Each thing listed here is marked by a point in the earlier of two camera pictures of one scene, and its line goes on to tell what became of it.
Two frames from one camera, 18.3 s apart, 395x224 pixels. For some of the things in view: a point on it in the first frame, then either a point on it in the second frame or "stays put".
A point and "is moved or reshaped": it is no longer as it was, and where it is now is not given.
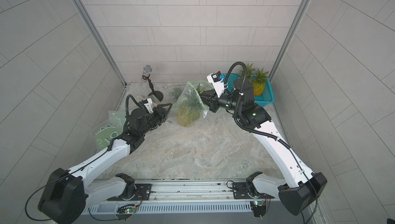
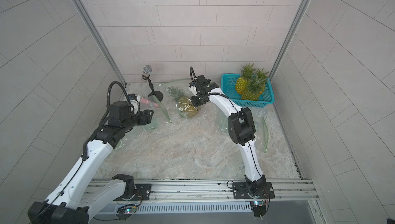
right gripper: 214,104 -> 197,101
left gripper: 160,113 -> 145,117
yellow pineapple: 249,70 stays put
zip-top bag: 189,109 is moved or reshaped
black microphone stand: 158,94 stays put
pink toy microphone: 139,98 -> 144,100
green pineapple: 188,109 -> 255,86
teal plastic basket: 267,97 stays put
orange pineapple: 258,85 stays put
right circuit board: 258,207 stays put
